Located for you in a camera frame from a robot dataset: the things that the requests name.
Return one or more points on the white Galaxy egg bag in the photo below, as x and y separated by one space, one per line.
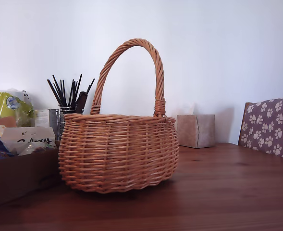
28 133

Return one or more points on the thin black stick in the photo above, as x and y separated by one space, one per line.
90 85
62 92
54 92
78 87
70 92
58 90
74 92

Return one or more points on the yellow green plastic packet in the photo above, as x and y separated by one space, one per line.
18 108

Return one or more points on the purple paw print cloth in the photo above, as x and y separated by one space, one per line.
271 125

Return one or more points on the brown cardboard box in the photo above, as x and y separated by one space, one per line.
18 178

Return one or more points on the white printed paper card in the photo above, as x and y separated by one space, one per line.
42 118

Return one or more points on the silver metal plate stand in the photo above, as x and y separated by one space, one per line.
53 122

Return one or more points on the beige tissue box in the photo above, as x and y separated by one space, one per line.
191 131

